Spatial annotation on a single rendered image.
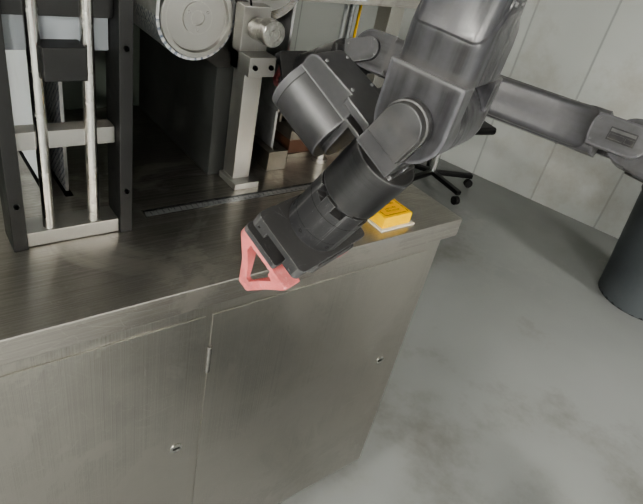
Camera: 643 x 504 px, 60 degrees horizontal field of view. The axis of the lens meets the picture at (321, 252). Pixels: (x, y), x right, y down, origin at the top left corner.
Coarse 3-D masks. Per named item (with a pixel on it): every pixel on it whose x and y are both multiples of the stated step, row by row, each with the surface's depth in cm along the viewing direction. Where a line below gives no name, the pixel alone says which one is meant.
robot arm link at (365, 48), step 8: (352, 40) 83; (360, 40) 82; (368, 40) 82; (376, 40) 81; (352, 48) 83; (360, 48) 83; (368, 48) 82; (376, 48) 81; (352, 56) 83; (360, 56) 83; (368, 56) 82; (376, 56) 82; (368, 72) 90
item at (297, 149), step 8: (280, 128) 114; (288, 128) 112; (280, 136) 115; (288, 136) 112; (296, 136) 113; (280, 144) 116; (288, 144) 113; (296, 144) 114; (288, 152) 114; (296, 152) 116; (304, 152) 116; (336, 152) 122
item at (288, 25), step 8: (288, 16) 96; (288, 24) 96; (232, 32) 111; (288, 32) 97; (232, 40) 112; (288, 40) 97; (272, 48) 102; (280, 48) 100; (288, 48) 98; (264, 80) 106; (272, 80) 104; (264, 88) 106; (272, 88) 104; (264, 96) 107; (272, 104) 105
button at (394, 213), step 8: (392, 200) 103; (384, 208) 100; (392, 208) 100; (400, 208) 101; (376, 216) 99; (384, 216) 97; (392, 216) 98; (400, 216) 99; (408, 216) 101; (384, 224) 98; (392, 224) 99
